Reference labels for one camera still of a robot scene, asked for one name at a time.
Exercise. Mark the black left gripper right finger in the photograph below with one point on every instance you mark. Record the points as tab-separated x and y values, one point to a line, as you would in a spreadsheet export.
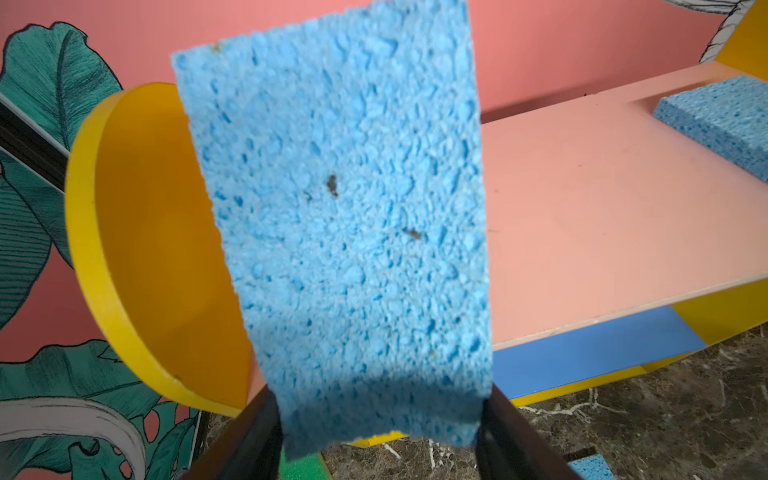
508	447

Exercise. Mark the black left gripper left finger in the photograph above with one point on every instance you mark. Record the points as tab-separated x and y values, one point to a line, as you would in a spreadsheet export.
250	448

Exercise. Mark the black left frame post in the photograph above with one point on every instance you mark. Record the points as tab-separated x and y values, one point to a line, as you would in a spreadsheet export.
23	139

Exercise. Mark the bright green sponge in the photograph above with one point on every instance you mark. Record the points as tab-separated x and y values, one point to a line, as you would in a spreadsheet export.
312	467

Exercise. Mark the blue sponge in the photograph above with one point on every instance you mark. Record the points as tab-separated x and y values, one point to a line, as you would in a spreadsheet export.
343	159
729	118
593	467

